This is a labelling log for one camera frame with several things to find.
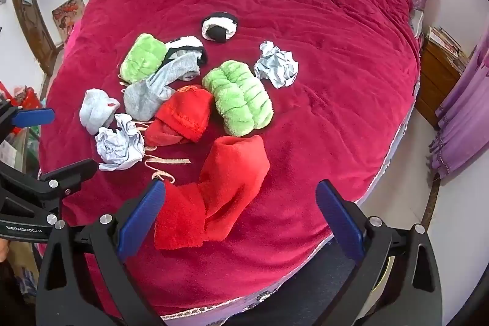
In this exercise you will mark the red plush blanket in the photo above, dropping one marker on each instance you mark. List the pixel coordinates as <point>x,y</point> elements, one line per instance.
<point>305,127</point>

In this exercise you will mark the rolled black and white sock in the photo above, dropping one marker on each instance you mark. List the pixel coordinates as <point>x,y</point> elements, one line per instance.
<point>219,27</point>

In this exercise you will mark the red cardboard box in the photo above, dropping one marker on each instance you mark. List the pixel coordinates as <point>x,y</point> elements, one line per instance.
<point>26,97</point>

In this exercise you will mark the purple curtain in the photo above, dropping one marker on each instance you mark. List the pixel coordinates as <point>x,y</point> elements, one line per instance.
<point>464,119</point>

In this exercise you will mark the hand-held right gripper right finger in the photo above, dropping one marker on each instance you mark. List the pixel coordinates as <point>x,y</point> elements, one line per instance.
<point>339,219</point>

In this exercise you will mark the carved wooden frame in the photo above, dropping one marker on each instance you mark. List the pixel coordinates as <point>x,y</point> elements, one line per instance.
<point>30,20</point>

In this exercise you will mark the red floral picture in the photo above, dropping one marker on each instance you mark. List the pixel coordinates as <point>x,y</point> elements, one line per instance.
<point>68,14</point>

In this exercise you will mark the grey sock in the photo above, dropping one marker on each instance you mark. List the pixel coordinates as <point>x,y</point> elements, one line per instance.
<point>152,91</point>
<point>95,112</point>

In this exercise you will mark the white sock with black cuff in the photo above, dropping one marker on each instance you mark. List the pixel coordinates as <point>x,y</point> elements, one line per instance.
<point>187,47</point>

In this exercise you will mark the wooden nightstand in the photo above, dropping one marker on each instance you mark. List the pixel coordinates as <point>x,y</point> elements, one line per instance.
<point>435,81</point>

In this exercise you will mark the crumpled white paper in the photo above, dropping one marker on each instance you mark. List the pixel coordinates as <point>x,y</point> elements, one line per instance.
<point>277,68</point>
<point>118,146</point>

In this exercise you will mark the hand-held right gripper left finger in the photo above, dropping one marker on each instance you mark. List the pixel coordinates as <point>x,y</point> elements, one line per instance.
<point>142,219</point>

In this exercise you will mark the red fuzzy sock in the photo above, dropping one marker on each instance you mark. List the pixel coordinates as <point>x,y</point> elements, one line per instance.
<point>225,192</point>
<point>183,116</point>

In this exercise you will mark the green fuzzy sock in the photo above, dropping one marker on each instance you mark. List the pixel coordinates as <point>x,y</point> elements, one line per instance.
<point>143,56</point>
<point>238,98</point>

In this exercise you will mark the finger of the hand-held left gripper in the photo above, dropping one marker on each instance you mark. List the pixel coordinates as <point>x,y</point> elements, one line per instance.
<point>34,117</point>
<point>72,173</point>

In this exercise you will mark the stack of books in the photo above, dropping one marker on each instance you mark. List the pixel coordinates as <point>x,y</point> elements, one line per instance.
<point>447,43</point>

